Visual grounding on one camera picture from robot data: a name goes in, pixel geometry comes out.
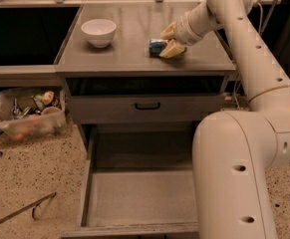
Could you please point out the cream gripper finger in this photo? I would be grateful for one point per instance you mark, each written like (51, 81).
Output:
(168, 32)
(172, 49)

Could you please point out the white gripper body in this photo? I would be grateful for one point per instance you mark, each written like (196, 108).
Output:
(183, 30)

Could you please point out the blue silver redbull can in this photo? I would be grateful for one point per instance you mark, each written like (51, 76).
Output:
(156, 46)

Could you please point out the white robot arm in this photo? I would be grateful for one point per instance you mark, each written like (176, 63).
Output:
(232, 149)

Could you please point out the closed grey upper drawer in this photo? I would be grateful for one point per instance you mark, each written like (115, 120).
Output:
(116, 109)

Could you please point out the grey drawer cabinet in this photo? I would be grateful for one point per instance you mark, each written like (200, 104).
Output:
(125, 67)

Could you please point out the open grey middle drawer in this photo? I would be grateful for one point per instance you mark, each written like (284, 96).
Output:
(137, 184)

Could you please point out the white ceramic bowl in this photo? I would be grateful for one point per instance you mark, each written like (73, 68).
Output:
(99, 32)

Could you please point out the clear plastic storage bin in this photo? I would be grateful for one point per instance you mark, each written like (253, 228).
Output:
(35, 111)

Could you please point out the metal rod on floor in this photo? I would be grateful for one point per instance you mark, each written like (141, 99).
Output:
(25, 208)

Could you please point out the black drawer handle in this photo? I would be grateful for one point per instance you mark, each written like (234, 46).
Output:
(147, 107)

